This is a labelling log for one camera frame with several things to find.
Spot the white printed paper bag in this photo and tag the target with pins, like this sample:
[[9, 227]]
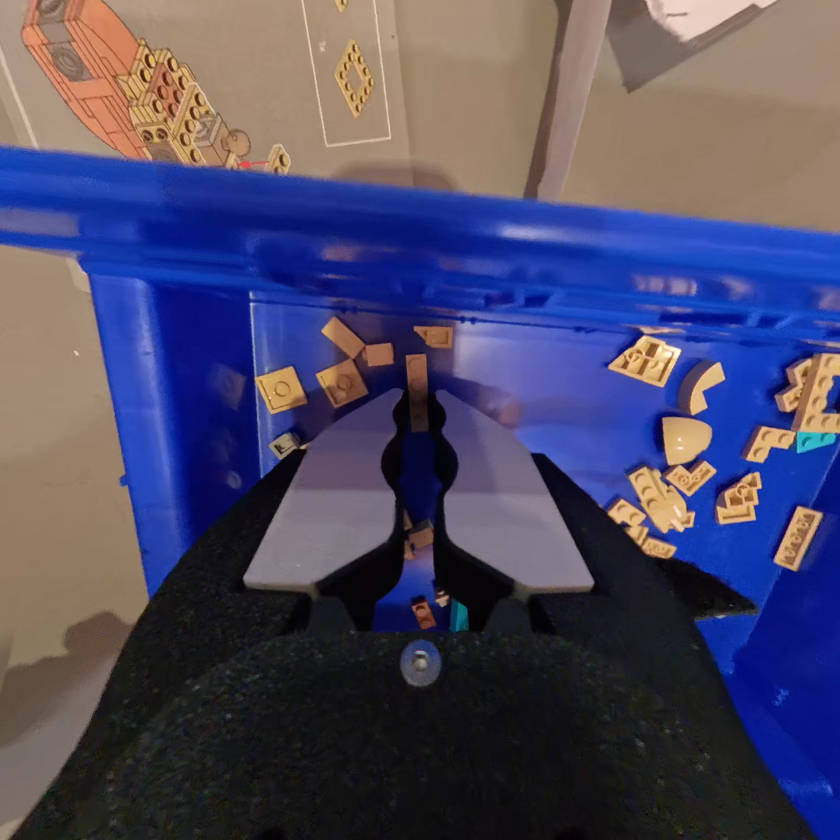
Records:
[[695, 13]]

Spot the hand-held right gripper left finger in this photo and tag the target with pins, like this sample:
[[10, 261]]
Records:
[[328, 512]]

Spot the grey instruction booklet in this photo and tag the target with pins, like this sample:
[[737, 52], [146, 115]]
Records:
[[262, 79]]

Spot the blue plastic bin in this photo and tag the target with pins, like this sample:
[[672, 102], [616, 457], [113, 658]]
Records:
[[558, 407]]

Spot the long tan brick plate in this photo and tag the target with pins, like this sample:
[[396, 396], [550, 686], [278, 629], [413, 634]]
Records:
[[417, 380]]

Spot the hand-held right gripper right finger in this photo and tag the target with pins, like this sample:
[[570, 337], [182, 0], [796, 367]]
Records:
[[518, 518]]

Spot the pile of tan brick pieces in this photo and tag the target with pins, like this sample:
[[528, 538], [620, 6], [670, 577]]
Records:
[[646, 361]]

